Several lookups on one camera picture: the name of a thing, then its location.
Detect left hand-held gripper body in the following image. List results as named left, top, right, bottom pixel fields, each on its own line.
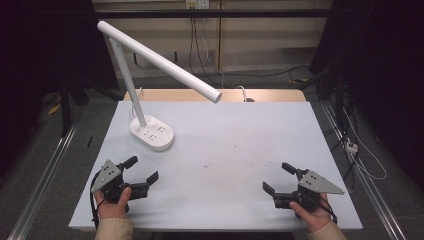
left=91, top=159, right=151, bottom=204

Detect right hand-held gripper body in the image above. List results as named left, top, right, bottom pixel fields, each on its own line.
left=272, top=168, right=346, bottom=213

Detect white desk lamp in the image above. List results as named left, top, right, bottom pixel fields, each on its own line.
left=96, top=20, right=223, bottom=153

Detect person's right hand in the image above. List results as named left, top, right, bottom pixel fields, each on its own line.
left=288, top=194, right=334, bottom=234

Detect person's left hand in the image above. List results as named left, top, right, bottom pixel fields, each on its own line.
left=94, top=186, right=133, bottom=220

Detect white power strip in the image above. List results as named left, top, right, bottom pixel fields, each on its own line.
left=345, top=140, right=359, bottom=156

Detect white table mat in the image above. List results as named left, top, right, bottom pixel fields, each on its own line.
left=68, top=100, right=364, bottom=232

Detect black metal stand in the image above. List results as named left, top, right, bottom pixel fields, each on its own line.
left=58, top=75, right=90, bottom=138

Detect wooden table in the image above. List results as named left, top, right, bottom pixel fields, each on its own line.
left=123, top=87, right=307, bottom=103

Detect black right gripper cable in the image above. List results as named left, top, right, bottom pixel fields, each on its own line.
left=319, top=193, right=339, bottom=225

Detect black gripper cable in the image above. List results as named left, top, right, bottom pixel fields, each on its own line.
left=319, top=193, right=339, bottom=225
left=88, top=170, right=102, bottom=230

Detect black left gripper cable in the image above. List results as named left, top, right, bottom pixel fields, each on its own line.
left=88, top=170, right=102, bottom=230

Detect aluminium floor rail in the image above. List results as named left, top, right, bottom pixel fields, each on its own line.
left=5, top=121, right=83, bottom=240
left=320, top=100, right=407, bottom=240

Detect long white floor cable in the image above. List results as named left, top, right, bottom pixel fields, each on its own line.
left=342, top=108, right=388, bottom=182

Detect black floor cable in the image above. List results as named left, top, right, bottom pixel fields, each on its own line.
left=218, top=64, right=312, bottom=81

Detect black hanging cables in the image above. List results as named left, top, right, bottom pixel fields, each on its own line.
left=188, top=16, right=231, bottom=88

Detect white wall socket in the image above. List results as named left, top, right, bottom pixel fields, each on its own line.
left=185, top=0, right=211, bottom=10

